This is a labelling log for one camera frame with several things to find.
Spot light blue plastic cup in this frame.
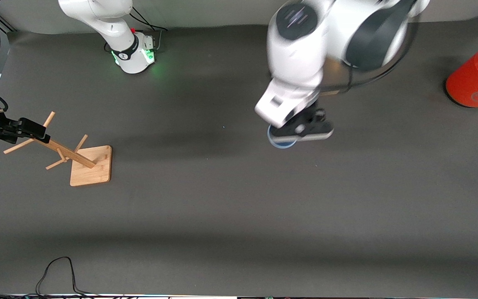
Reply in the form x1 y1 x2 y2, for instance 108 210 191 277
267 125 298 149

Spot wooden cup rack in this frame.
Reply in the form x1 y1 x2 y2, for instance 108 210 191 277
3 111 112 187

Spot dark grey table cloth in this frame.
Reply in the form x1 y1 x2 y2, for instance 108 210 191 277
0 17 478 297

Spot orange drink can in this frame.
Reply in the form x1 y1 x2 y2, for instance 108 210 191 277
446 40 478 108

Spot black frame strut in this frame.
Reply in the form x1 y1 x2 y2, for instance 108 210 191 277
0 12 17 34

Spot thin black looped floor cable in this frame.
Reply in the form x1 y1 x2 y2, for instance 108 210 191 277
36 257 98 297

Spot black right arm base cables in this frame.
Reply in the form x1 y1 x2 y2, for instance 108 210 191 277
104 6 169 54

